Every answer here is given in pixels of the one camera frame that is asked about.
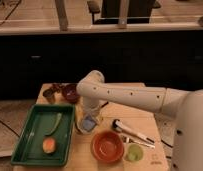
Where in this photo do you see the black cable on floor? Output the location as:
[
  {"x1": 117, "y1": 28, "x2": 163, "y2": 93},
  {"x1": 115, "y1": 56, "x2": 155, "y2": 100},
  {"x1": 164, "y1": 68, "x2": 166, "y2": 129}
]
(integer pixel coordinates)
[{"x1": 0, "y1": 116, "x2": 21, "y2": 138}]

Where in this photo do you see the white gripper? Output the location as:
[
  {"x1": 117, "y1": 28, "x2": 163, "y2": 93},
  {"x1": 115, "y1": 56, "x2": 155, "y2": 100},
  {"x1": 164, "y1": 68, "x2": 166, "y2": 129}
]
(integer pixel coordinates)
[{"x1": 83, "y1": 107, "x2": 103, "y2": 124}]

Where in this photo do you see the dark red bowl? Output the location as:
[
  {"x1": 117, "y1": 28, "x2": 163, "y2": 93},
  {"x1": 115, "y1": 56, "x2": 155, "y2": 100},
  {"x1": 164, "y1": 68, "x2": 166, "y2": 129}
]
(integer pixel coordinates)
[{"x1": 62, "y1": 84, "x2": 80, "y2": 103}]

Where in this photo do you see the dark brown toy piece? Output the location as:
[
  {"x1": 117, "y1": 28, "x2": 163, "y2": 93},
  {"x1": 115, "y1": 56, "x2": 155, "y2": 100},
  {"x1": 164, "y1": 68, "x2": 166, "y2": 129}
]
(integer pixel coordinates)
[{"x1": 52, "y1": 83, "x2": 63, "y2": 93}]

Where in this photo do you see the black office chair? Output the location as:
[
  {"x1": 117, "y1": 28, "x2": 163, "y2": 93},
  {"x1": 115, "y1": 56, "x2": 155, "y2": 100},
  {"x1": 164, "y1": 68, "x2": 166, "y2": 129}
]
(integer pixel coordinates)
[{"x1": 87, "y1": 0, "x2": 161, "y2": 25}]

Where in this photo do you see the silver metal spoon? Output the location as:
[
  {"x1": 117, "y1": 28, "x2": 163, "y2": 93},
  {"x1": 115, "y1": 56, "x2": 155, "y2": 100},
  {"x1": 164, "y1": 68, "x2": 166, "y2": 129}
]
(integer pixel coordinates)
[{"x1": 121, "y1": 135, "x2": 155, "y2": 149}]

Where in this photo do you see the small green cup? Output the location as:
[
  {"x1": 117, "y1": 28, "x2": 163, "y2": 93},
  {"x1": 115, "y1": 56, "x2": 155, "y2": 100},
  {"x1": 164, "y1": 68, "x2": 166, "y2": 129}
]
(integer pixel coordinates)
[{"x1": 127, "y1": 144, "x2": 143, "y2": 162}]

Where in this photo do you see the white handled brush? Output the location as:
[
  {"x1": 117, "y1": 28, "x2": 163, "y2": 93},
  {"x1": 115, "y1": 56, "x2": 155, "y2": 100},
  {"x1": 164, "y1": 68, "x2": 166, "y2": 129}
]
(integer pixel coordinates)
[{"x1": 112, "y1": 119, "x2": 155, "y2": 144}]

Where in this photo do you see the yellow banana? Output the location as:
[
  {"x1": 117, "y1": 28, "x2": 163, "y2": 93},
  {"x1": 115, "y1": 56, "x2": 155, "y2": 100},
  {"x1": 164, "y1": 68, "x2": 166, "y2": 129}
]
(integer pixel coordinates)
[{"x1": 75, "y1": 106, "x2": 80, "y2": 131}]

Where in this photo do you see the green plastic tray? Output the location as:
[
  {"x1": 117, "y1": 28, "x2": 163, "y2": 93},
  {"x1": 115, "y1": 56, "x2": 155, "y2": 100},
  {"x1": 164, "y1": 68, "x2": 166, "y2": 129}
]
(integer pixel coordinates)
[{"x1": 11, "y1": 104, "x2": 75, "y2": 167}]

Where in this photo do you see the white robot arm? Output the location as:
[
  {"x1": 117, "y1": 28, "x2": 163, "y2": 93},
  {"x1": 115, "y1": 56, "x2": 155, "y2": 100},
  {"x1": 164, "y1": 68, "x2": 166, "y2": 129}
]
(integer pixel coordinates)
[{"x1": 77, "y1": 70, "x2": 203, "y2": 171}]

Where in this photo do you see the white paper cup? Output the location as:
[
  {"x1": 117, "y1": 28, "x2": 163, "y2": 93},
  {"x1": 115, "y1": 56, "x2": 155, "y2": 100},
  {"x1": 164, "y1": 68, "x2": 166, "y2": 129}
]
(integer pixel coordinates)
[{"x1": 78, "y1": 115, "x2": 98, "y2": 134}]

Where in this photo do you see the orange plastic bowl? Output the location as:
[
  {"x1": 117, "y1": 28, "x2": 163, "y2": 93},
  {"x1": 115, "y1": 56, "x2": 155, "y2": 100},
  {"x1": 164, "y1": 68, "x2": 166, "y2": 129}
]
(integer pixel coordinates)
[{"x1": 91, "y1": 131, "x2": 124, "y2": 164}]

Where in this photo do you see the orange peach fruit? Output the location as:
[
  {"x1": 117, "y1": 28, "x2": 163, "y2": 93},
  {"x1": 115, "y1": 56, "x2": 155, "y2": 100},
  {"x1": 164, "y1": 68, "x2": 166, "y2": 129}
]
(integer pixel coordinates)
[{"x1": 42, "y1": 138, "x2": 56, "y2": 154}]

